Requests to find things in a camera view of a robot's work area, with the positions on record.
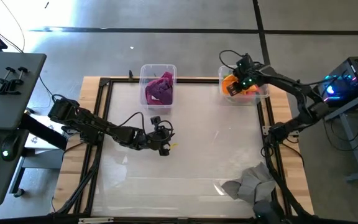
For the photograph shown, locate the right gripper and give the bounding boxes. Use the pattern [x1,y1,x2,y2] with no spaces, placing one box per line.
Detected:
[227,53,262,96]

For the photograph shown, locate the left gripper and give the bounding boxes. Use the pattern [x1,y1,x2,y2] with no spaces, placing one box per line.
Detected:
[146,116,175,156]

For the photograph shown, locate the orange towel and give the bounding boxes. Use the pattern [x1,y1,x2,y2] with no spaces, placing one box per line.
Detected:
[221,73,259,96]

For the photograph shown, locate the clear plastic bin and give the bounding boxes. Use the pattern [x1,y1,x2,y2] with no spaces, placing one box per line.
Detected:
[218,65,270,106]
[139,63,177,110]

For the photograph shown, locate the magenta towel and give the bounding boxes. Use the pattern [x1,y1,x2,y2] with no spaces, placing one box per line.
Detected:
[144,71,174,106]

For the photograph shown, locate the clear plastic table sheet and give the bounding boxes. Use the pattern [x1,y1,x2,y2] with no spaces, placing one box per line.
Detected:
[91,82,275,218]

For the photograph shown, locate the grey towel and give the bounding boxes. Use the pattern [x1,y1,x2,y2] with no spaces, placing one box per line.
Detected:
[221,161,276,205]

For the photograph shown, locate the dark rounded object green light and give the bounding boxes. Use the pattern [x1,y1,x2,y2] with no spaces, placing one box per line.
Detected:
[252,200,285,224]

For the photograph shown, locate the white box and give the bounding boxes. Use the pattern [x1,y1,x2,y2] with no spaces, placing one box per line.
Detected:
[25,114,71,151]

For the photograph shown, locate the black computer mouse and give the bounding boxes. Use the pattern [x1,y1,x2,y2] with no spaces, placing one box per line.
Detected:
[0,134,20,162]

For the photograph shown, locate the black desk top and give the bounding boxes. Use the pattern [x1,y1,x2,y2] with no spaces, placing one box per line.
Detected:
[0,51,48,131]

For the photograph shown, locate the black c-clamp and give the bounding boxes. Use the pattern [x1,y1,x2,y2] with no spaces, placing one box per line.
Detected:
[0,66,17,96]
[3,66,30,95]

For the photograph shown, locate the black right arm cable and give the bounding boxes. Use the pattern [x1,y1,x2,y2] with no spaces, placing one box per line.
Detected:
[218,49,248,72]

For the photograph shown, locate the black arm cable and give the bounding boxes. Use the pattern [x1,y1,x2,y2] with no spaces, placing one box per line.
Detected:
[116,111,175,142]
[218,49,248,72]

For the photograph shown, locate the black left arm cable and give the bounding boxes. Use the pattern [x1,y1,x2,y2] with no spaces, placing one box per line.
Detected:
[116,111,175,142]

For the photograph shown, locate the black aluminium table frame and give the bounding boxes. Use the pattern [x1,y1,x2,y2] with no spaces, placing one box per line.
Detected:
[53,77,313,223]

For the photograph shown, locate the silver metal bracket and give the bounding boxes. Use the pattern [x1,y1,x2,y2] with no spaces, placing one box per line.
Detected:
[78,217,115,224]

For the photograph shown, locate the thin black floor cable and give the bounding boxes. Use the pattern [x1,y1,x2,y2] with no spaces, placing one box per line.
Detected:
[0,0,26,53]

